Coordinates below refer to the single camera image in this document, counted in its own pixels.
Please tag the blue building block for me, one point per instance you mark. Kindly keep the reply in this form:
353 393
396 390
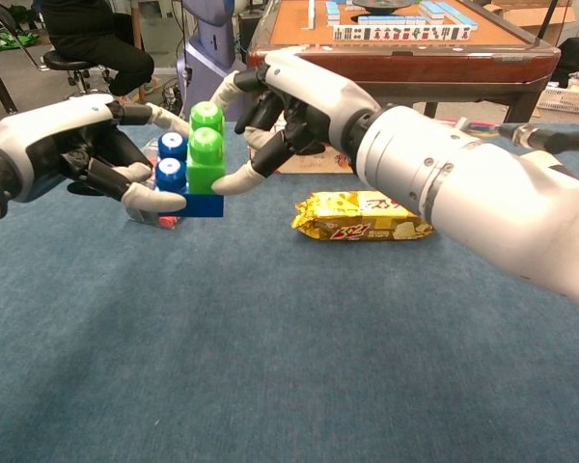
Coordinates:
171 170

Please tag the white plastic basket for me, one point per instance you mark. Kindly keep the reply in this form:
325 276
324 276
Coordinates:
564 101

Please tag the brown mahjong table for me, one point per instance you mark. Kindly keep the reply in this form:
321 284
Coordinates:
415 62

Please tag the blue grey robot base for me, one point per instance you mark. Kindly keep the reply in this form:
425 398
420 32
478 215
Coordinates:
207 48

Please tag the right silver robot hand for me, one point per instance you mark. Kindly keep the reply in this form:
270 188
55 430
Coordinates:
318 91

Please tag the yellow snack packet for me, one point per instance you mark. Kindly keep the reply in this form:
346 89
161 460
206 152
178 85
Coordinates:
347 222

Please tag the green fabric pile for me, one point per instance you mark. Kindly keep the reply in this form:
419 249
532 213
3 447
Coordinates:
9 46

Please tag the green building block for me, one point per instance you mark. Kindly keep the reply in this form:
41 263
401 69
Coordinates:
205 144

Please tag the seated person in black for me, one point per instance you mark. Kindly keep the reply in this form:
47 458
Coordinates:
91 48

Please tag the cardboard box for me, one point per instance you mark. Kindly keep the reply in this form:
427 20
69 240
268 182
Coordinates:
526 17

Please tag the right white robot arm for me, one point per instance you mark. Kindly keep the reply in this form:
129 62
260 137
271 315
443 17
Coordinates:
487 193

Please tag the blue backed mahjong tile row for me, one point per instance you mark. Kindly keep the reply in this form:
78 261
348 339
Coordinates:
391 19

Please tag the wheeled stool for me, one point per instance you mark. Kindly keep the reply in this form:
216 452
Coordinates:
60 60

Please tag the clear box with red parts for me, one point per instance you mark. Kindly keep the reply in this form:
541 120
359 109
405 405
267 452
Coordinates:
147 218

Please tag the face-up mahjong tile row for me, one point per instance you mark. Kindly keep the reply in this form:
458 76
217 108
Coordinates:
400 33

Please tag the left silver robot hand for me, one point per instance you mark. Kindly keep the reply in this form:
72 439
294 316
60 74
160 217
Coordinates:
43 130

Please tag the blue felt table cover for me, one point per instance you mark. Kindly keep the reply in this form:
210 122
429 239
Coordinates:
222 337

